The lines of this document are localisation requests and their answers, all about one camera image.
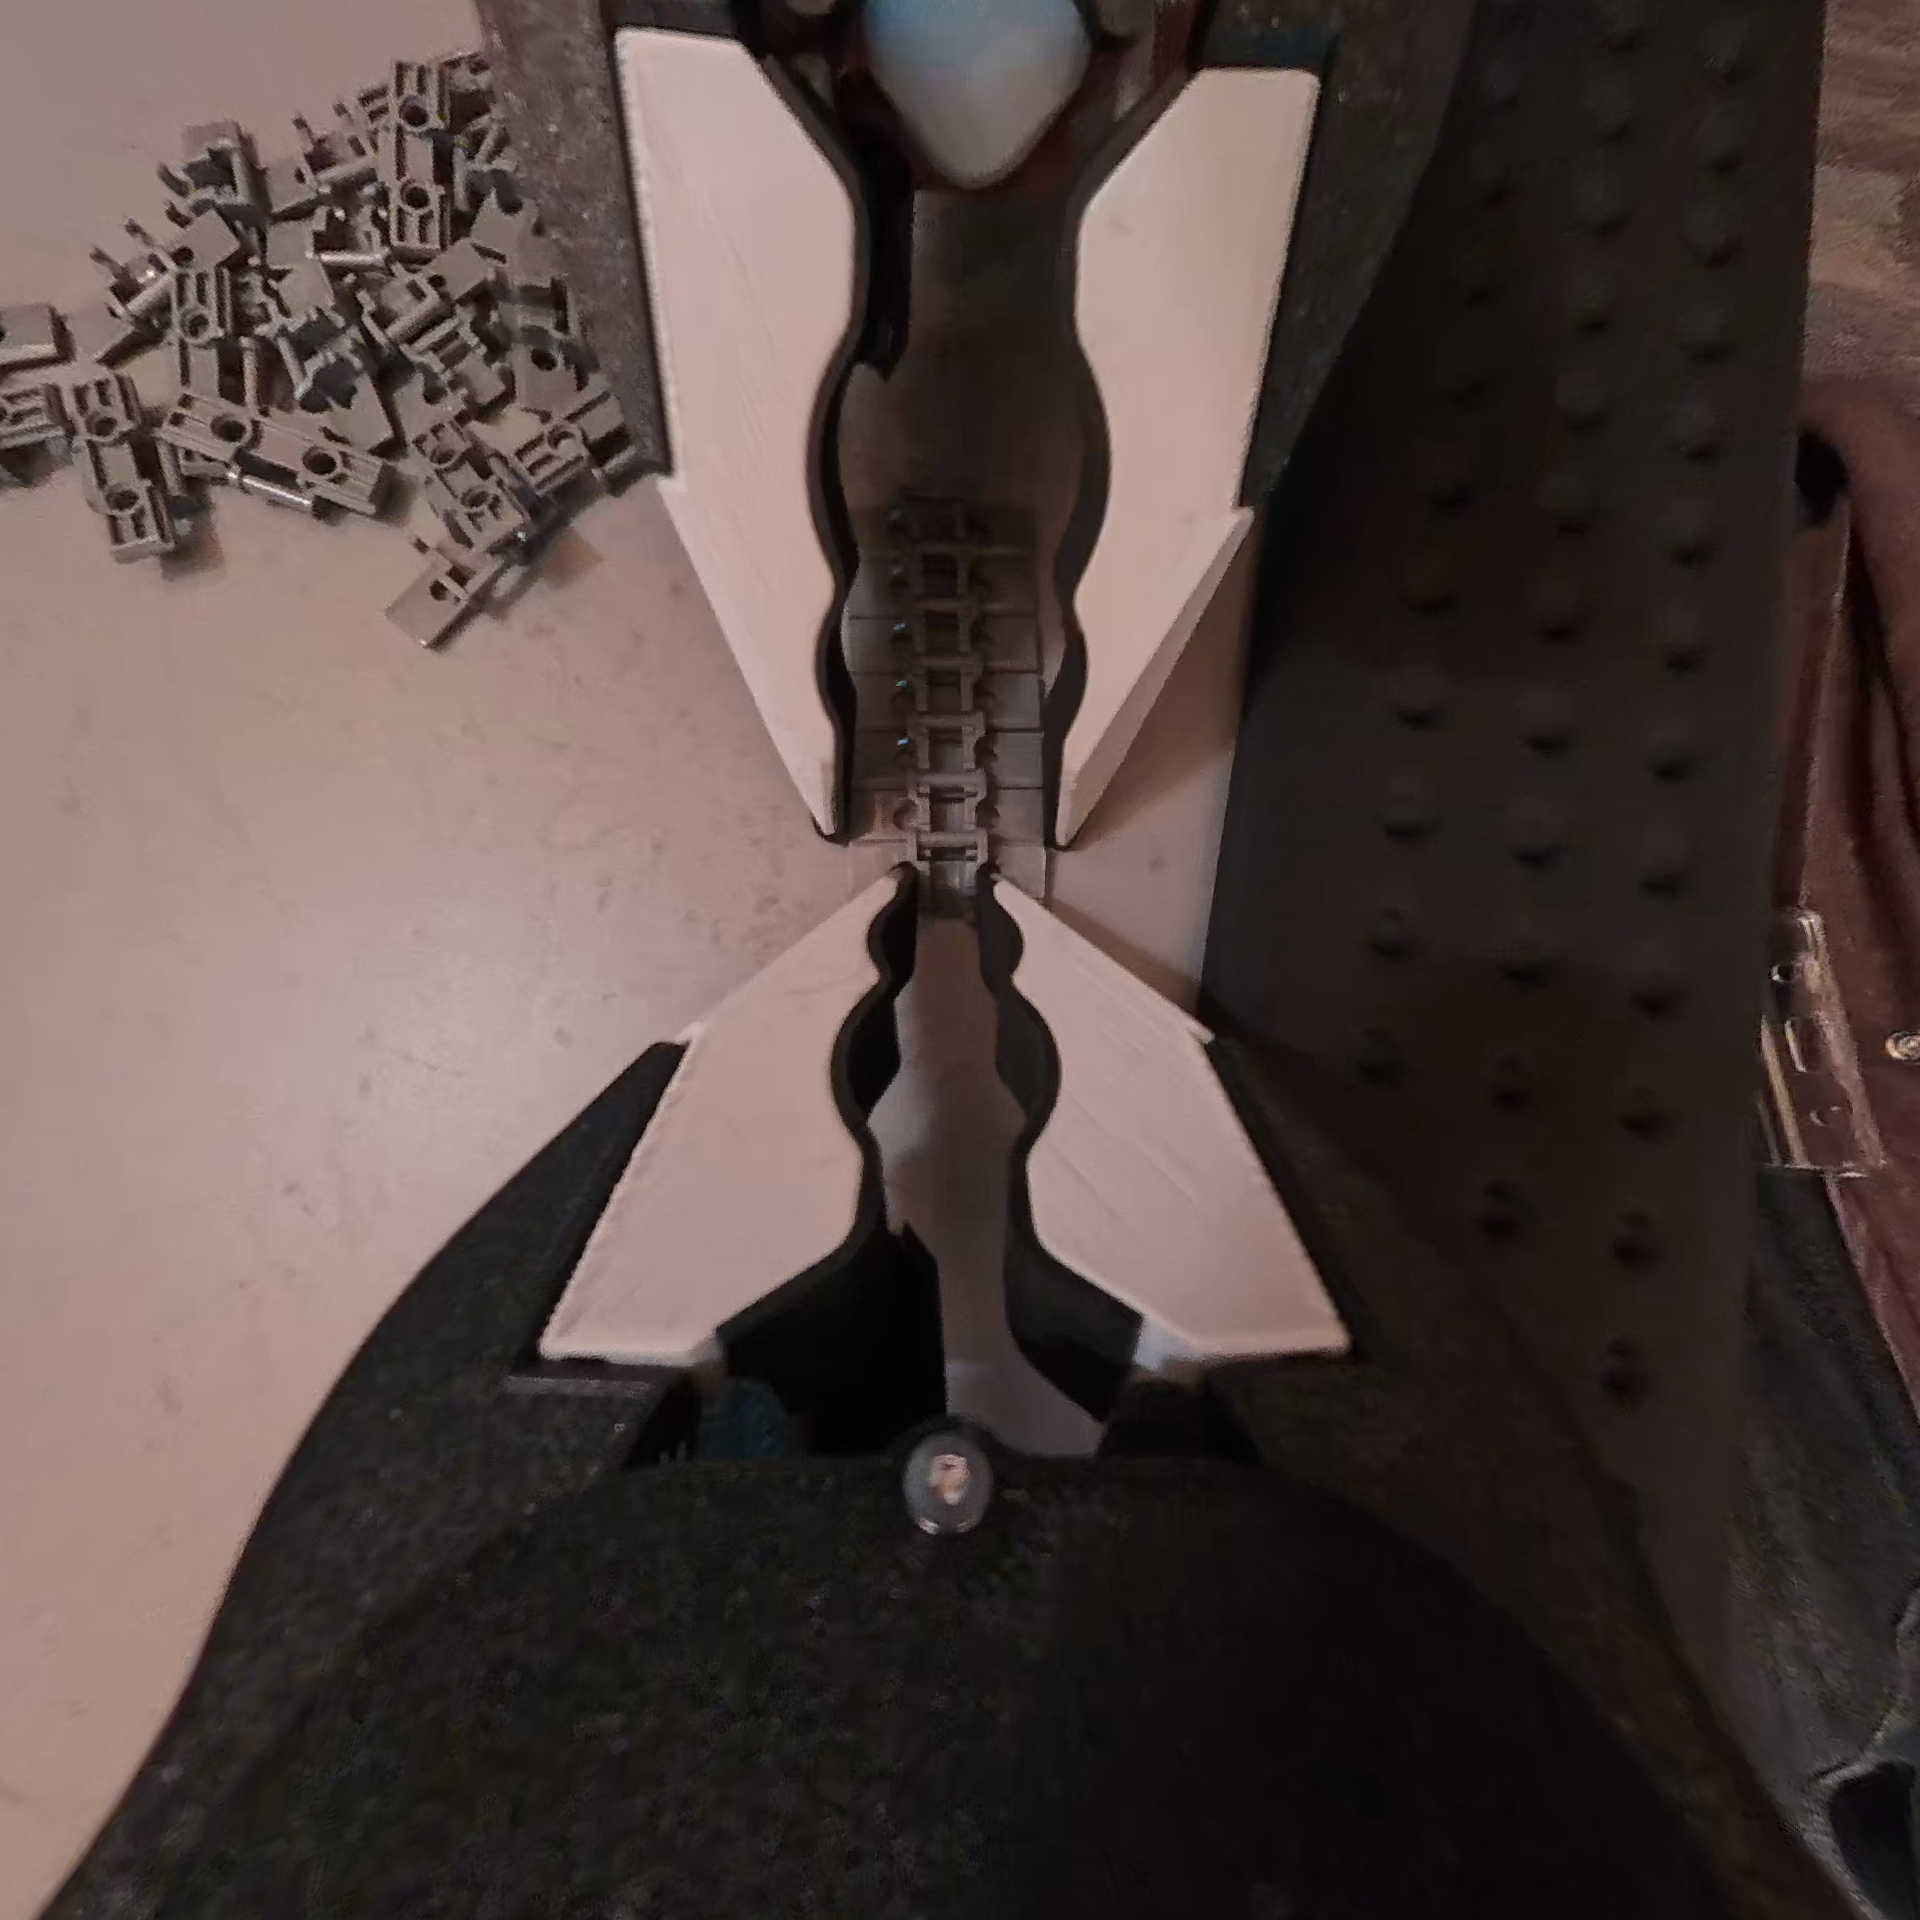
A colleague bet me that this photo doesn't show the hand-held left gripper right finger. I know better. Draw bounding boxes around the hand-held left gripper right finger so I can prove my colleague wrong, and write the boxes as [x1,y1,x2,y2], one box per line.
[975,879,1352,1379]

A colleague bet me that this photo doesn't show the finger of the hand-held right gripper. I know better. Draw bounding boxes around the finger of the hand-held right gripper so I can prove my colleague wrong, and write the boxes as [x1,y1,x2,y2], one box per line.
[614,27,879,840]
[1053,67,1326,855]

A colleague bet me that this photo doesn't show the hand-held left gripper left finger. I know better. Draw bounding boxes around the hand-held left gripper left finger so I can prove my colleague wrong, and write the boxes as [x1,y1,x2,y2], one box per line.
[536,873,920,1370]

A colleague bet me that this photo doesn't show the pile of grey track links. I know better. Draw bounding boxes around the pile of grey track links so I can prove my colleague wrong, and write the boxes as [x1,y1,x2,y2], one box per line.
[0,48,665,650]

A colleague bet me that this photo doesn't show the assembled grey track chain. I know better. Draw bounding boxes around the assembled grey track chain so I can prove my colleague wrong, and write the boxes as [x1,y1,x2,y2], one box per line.
[837,492,1055,922]

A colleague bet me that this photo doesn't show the grey desk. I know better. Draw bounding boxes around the grey desk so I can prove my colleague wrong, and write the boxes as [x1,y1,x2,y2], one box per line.
[0,0,1255,1920]

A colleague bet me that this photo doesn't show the metal clip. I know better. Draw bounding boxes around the metal clip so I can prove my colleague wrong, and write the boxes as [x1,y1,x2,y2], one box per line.
[1758,913,1882,1180]

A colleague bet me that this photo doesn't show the dark grey pants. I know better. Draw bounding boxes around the dark grey pants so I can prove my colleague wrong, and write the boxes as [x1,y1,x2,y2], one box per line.
[1725,1170,1920,1920]

